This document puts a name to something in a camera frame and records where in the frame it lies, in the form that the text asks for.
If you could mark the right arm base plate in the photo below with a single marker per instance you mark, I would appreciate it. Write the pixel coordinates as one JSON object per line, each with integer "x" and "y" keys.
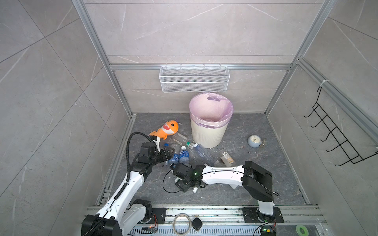
{"x": 253, "y": 215}

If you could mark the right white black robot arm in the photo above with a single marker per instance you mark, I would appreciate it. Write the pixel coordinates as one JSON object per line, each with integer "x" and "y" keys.
{"x": 256, "y": 180}

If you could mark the orange shark plush toy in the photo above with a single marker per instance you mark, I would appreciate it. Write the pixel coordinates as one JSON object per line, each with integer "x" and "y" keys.
{"x": 168, "y": 129}

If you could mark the green label square clear bottle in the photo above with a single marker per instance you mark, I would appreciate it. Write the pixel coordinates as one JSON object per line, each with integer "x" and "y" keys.
{"x": 183, "y": 140}

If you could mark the black wire hook rack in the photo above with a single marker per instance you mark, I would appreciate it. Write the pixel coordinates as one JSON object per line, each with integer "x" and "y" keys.
{"x": 334, "y": 131}

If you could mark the clear bottle orange white label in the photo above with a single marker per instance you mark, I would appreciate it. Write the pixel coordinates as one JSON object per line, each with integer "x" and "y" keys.
{"x": 227, "y": 159}

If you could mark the Pocari Sweat bottle upright label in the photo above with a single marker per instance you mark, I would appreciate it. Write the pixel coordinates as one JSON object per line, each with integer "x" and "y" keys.
{"x": 184, "y": 157}

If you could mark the pink plastic bin liner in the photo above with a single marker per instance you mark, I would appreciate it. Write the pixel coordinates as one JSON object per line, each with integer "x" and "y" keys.
{"x": 210, "y": 110}

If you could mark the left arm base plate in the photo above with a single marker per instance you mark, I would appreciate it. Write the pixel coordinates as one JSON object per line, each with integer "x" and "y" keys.
{"x": 154, "y": 214}

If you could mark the long clear blue-tint bottle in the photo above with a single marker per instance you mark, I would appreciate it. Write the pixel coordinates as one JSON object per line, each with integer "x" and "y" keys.
{"x": 204, "y": 154}

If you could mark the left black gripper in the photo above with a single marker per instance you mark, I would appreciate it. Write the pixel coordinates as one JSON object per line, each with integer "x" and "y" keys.
{"x": 165, "y": 157}

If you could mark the cream ribbed trash bin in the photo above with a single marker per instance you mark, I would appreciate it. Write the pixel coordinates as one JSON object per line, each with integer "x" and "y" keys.
{"x": 208, "y": 136}

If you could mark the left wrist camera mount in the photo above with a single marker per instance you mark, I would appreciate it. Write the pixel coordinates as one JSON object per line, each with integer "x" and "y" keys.
{"x": 156, "y": 141}

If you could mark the green tape roll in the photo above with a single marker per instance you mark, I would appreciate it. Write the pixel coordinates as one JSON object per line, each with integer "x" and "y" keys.
{"x": 302, "y": 230}

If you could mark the black round device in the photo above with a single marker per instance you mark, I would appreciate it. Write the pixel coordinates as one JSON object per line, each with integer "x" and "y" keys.
{"x": 197, "y": 224}

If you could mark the Pocari Sweat bottle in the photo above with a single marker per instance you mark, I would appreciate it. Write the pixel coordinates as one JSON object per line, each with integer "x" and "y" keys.
{"x": 175, "y": 150}

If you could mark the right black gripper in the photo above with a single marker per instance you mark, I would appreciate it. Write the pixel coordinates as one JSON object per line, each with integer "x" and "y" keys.
{"x": 180, "y": 186}

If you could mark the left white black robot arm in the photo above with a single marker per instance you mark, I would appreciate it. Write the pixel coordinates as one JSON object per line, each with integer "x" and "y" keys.
{"x": 115, "y": 218}

